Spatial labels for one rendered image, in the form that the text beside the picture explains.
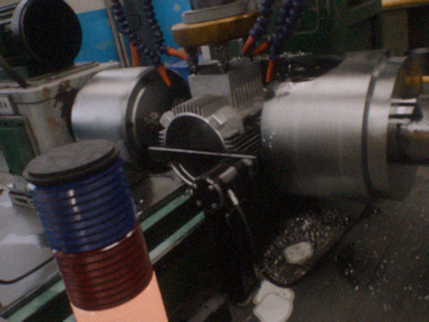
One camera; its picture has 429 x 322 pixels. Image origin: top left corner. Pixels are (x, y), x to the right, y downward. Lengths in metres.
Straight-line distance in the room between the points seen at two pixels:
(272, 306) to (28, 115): 0.76
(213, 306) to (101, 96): 0.53
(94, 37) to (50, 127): 6.59
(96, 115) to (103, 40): 6.83
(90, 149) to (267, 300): 0.54
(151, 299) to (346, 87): 0.45
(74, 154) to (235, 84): 0.60
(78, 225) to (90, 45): 7.38
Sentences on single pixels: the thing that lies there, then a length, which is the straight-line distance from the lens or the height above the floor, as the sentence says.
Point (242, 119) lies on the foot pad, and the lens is 0.79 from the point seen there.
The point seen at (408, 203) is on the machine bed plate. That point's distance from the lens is 1.03.
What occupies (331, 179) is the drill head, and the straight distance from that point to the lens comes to 0.68.
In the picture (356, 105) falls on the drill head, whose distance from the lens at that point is 0.64.
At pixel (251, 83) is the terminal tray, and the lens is 0.89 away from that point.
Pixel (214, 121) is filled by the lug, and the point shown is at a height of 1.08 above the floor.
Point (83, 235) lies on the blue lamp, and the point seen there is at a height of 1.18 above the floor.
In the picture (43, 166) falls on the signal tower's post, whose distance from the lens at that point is 0.28.
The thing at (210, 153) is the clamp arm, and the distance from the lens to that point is 0.78.
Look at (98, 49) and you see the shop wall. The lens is 7.71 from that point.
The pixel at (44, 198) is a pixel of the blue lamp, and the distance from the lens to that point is 0.27.
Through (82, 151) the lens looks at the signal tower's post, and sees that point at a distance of 0.28.
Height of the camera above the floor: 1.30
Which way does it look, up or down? 21 degrees down
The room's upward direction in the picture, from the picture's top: 11 degrees counter-clockwise
